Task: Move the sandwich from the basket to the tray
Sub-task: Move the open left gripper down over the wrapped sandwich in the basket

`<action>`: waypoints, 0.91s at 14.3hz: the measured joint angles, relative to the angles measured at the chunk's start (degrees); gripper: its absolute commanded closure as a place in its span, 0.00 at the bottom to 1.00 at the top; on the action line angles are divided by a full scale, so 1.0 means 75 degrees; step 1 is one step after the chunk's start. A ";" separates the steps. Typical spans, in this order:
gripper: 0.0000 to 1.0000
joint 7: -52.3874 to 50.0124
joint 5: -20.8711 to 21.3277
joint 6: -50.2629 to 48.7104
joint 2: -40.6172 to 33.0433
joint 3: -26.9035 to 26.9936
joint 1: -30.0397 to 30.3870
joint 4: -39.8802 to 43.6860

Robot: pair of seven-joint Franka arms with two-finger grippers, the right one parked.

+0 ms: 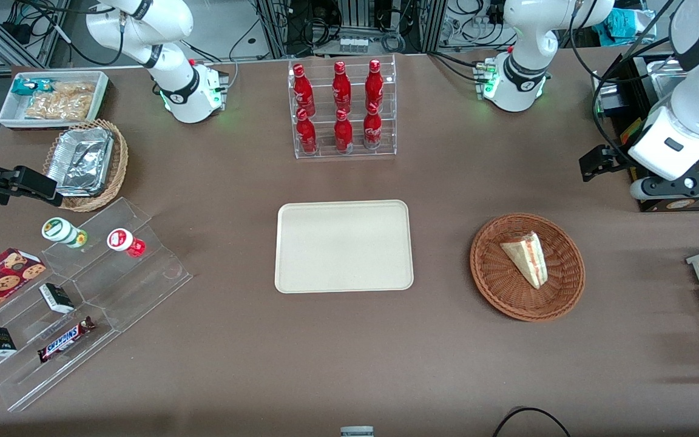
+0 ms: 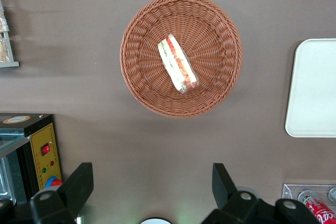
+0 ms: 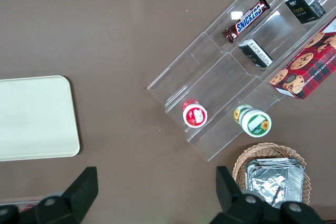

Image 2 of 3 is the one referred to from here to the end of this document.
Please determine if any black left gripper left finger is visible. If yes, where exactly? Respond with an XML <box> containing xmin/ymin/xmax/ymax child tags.
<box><xmin>29</xmin><ymin>162</ymin><xmax>95</xmax><ymax>224</ymax></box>

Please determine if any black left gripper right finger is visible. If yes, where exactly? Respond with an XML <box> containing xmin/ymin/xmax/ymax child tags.
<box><xmin>202</xmin><ymin>163</ymin><xmax>266</xmax><ymax>224</ymax></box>

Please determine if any plastic-wrapped triangle sandwich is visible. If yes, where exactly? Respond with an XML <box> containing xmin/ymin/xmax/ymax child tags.
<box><xmin>157</xmin><ymin>34</ymin><xmax>198</xmax><ymax>95</ymax></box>

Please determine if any brown round wicker basket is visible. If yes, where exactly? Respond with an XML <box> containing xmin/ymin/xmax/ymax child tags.
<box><xmin>120</xmin><ymin>0</ymin><xmax>243</xmax><ymax>119</ymax></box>

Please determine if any tray with pastries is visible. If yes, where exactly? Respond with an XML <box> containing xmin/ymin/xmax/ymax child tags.
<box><xmin>0</xmin><ymin>0</ymin><xmax>19</xmax><ymax>69</ymax></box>

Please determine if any beige rectangular serving tray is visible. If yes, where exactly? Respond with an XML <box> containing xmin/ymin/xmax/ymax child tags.
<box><xmin>285</xmin><ymin>38</ymin><xmax>336</xmax><ymax>138</ymax></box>

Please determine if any clear acrylic bottle rack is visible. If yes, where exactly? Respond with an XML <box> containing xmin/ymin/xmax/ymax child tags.
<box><xmin>282</xmin><ymin>183</ymin><xmax>336</xmax><ymax>224</ymax></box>

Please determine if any black yellow food warmer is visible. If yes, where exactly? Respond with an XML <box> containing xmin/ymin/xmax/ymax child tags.
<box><xmin>0</xmin><ymin>113</ymin><xmax>64</xmax><ymax>206</ymax></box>

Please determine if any red cola bottle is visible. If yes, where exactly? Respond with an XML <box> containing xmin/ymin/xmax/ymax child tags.
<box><xmin>298</xmin><ymin>189</ymin><xmax>336</xmax><ymax>224</ymax></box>

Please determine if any clear bag of fried snacks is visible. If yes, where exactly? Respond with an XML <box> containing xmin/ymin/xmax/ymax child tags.
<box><xmin>0</xmin><ymin>6</ymin><xmax>10</xmax><ymax>32</ymax></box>
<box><xmin>0</xmin><ymin>36</ymin><xmax>14</xmax><ymax>63</ymax></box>

